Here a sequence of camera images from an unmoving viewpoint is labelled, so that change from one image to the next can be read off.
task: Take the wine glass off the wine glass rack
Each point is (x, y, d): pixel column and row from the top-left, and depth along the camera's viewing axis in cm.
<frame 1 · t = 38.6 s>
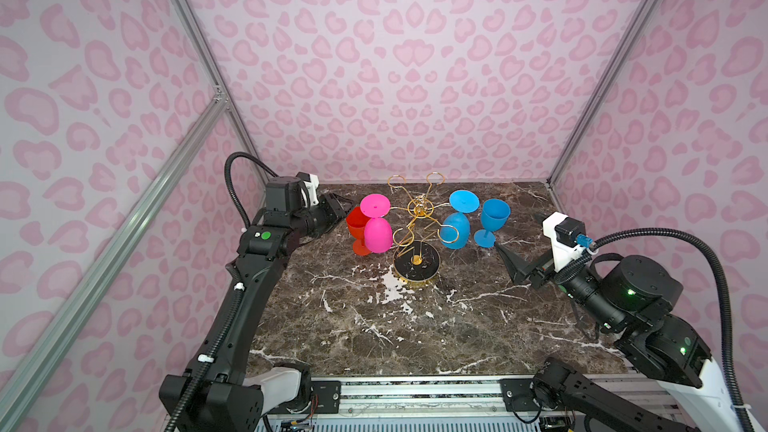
left hand: (354, 201, 71), fingers open
right hand: (516, 228, 54), fingers open
pink plastic wine glass: (378, 235, 82), point 20 cm above the table
red plastic wine glass: (356, 221, 88), point 18 cm above the table
front blue wine glass: (494, 216, 92), point 16 cm above the table

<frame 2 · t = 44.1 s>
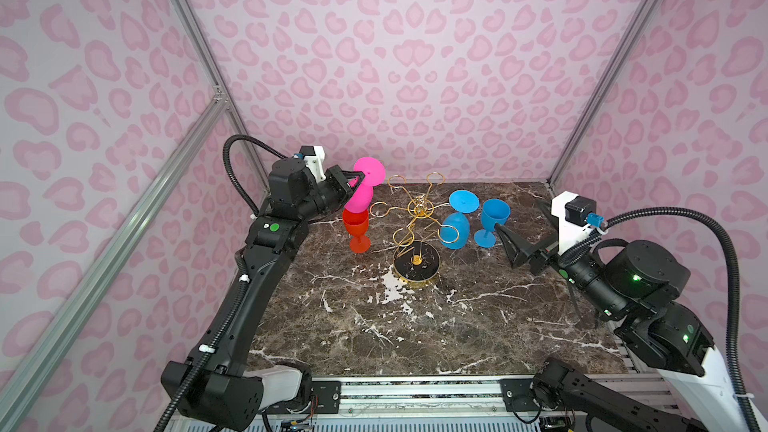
left hand: (367, 168, 65), fingers closed
right hand: (517, 211, 52), fingers open
pink plastic wine glass: (362, 197, 79), point 30 cm above the table
the other named things where they were.

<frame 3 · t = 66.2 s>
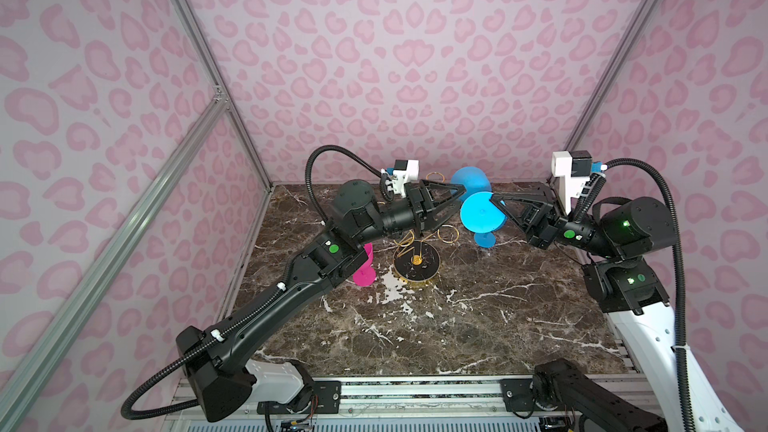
left hand: (468, 194, 49), fingers open
right hand: (496, 205, 48), fingers closed
pink plastic wine glass: (365, 275, 96), on the table
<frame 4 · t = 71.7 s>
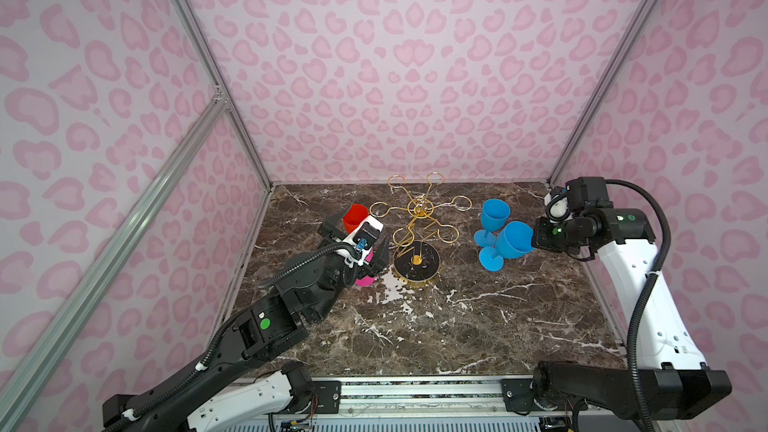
left hand: (364, 215, 58), fingers open
right hand: (533, 235, 72), fingers closed
rear blue wine glass: (514, 241, 72), point 28 cm above the table
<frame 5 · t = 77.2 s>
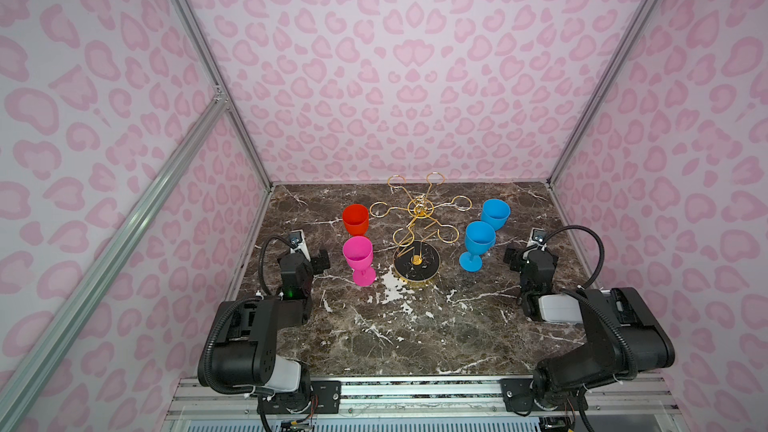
left hand: (308, 242, 91), fingers open
right hand: (530, 242, 91), fingers open
rear blue wine glass: (480, 238, 92), point 12 cm above the table
